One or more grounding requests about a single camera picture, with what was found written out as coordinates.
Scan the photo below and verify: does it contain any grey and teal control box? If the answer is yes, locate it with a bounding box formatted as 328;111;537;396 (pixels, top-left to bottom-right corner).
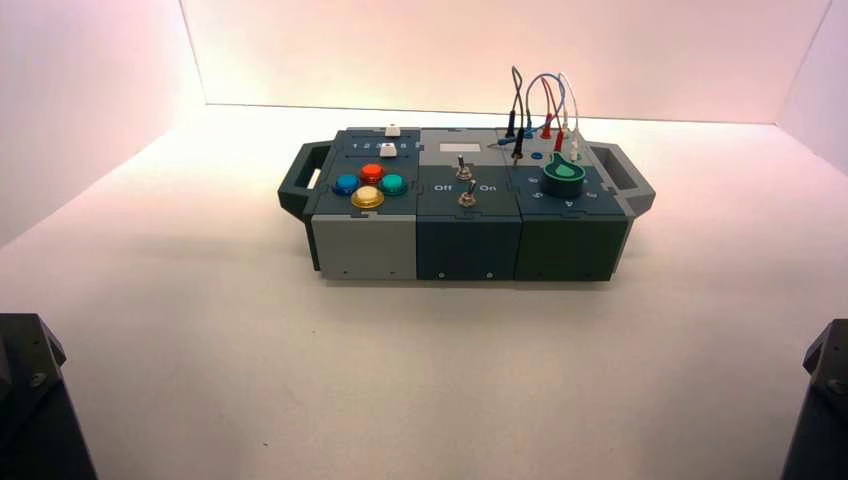
276;125;657;283

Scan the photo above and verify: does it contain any yellow round push button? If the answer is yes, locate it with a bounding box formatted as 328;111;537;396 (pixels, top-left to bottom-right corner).
350;186;386;211

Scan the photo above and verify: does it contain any green rotary knob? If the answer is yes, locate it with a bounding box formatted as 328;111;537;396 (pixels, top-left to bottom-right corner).
541;153;587;200

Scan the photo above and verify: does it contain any blue banana plug cable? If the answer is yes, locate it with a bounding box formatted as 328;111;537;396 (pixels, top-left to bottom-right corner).
493;71;568;148

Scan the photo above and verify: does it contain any black banana plug cable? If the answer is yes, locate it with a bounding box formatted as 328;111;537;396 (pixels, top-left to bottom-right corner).
504;64;528;167

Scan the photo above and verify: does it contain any red banana plug cable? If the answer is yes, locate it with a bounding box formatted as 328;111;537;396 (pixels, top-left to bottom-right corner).
537;75;568;155

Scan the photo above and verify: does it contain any white banana plug cable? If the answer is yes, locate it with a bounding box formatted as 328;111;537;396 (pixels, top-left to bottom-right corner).
558;71;583;164

